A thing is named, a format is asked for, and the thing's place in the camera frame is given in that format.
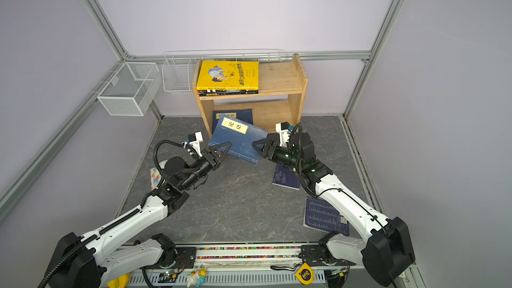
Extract yellow folder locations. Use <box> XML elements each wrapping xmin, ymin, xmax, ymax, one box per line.
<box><xmin>196</xmin><ymin>61</ymin><xmax>259</xmax><ymax>90</ymax></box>

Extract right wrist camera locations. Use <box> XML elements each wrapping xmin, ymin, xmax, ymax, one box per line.
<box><xmin>275</xmin><ymin>121</ymin><xmax>291</xmax><ymax>147</ymax></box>

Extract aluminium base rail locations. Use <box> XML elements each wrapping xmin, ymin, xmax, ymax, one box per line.
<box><xmin>74</xmin><ymin>241</ymin><xmax>421</xmax><ymax>288</ymax></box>

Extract white mesh box basket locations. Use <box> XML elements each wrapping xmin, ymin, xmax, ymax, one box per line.
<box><xmin>97</xmin><ymin>62</ymin><xmax>162</xmax><ymax>117</ymax></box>

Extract yellow banana toy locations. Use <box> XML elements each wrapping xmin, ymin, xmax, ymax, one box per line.
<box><xmin>107</xmin><ymin>273</ymin><xmax>130</xmax><ymax>288</ymax></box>

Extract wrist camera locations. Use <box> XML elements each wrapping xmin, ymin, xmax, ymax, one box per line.
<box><xmin>275</xmin><ymin>121</ymin><xmax>291</xmax><ymax>147</ymax></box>
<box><xmin>183</xmin><ymin>131</ymin><xmax>203</xmax><ymax>159</ymax></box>

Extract navy notebook white lines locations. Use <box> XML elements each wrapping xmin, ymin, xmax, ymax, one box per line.
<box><xmin>303</xmin><ymin>197</ymin><xmax>350</xmax><ymax>237</ymax></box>

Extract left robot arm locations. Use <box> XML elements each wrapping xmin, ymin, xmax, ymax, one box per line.
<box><xmin>39</xmin><ymin>141</ymin><xmax>231</xmax><ymax>287</ymax></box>

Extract blue book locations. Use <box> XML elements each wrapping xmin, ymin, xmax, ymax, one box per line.
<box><xmin>209</xmin><ymin>114</ymin><xmax>268</xmax><ymax>164</ymax></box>

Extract navy book yellow label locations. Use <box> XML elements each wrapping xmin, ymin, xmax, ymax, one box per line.
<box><xmin>273</xmin><ymin>164</ymin><xmax>300</xmax><ymax>190</ymax></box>
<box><xmin>211</xmin><ymin>109</ymin><xmax>253</xmax><ymax>131</ymax></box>

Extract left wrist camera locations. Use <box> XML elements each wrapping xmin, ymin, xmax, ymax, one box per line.
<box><xmin>183</xmin><ymin>131</ymin><xmax>203</xmax><ymax>159</ymax></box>

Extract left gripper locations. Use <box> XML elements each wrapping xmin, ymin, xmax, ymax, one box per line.
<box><xmin>181</xmin><ymin>142</ymin><xmax>231</xmax><ymax>191</ymax></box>

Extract black wolf cover book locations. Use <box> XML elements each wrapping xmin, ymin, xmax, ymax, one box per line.
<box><xmin>197</xmin><ymin>89</ymin><xmax>259</xmax><ymax>97</ymax></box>

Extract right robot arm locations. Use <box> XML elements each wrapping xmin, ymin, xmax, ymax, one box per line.
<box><xmin>252</xmin><ymin>123</ymin><xmax>415</xmax><ymax>287</ymax></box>

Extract yellow tape measure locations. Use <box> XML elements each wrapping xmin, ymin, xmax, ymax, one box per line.
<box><xmin>295</xmin><ymin>263</ymin><xmax>314</xmax><ymax>285</ymax></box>

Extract small white toy figure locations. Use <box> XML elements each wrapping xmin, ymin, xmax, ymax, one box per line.
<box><xmin>186</xmin><ymin>268</ymin><xmax>207</xmax><ymax>288</ymax></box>

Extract wooden two-tier bookshelf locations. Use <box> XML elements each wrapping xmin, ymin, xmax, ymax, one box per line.
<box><xmin>191</xmin><ymin>53</ymin><xmax>309</xmax><ymax>136</ymax></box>

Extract white wire rack basket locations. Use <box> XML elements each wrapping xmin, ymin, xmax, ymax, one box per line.
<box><xmin>161</xmin><ymin>49</ymin><xmax>284</xmax><ymax>93</ymax></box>

